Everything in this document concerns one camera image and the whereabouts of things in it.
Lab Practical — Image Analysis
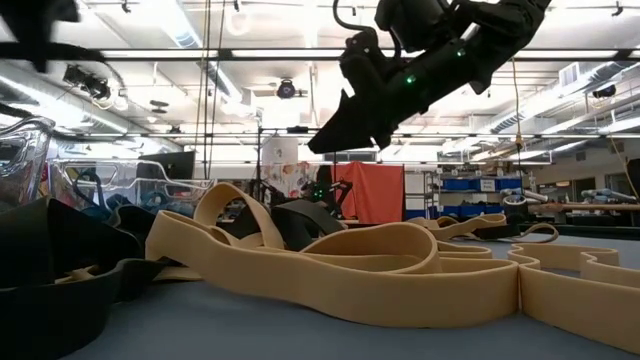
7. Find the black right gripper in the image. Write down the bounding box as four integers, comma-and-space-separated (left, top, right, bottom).
306, 0, 482, 155

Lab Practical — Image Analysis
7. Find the teal rubber band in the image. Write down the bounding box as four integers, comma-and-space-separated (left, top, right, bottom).
139, 191, 171, 214
72, 168, 111, 214
82, 194, 136, 222

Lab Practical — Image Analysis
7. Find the black rubber band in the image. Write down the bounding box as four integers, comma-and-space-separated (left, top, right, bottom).
0, 257, 174, 360
0, 197, 146, 291
269, 198, 347, 252
109, 203, 166, 241

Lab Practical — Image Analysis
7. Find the orange fabric panel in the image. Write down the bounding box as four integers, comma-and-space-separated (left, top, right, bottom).
331, 162, 405, 225

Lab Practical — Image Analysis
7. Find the floral cloth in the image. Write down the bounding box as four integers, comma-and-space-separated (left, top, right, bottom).
260, 161, 321, 200

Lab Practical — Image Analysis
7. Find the shelf with blue bins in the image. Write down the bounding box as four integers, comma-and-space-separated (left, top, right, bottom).
424, 172, 525, 222

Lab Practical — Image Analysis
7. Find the black tripod pole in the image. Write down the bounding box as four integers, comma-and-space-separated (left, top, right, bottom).
254, 127, 262, 201

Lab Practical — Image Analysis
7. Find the black monitor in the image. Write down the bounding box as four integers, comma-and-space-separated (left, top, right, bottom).
137, 151, 196, 180

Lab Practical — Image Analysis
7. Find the wooden workbench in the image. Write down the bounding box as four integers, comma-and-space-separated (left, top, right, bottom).
527, 202, 640, 212

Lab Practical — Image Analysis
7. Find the clear plastic basket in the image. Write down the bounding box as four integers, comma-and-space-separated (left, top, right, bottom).
0, 114, 56, 211
47, 157, 217, 224

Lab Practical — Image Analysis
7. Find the blue table mat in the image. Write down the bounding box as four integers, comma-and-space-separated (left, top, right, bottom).
59, 234, 640, 360

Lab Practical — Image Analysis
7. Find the black ceiling-mounted device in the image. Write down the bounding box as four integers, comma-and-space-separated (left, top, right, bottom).
62, 63, 112, 101

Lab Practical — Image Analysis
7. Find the black ceiling camera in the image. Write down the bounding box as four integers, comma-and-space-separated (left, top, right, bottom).
276, 77, 297, 100

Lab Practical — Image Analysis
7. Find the thin black frame beam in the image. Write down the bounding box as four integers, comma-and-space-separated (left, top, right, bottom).
52, 130, 640, 140

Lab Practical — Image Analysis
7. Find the black overhead frame beam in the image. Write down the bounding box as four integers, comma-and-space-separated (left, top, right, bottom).
99, 48, 640, 62

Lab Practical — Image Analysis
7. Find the yellow hanging cord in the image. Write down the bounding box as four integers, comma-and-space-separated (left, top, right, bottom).
509, 57, 525, 169

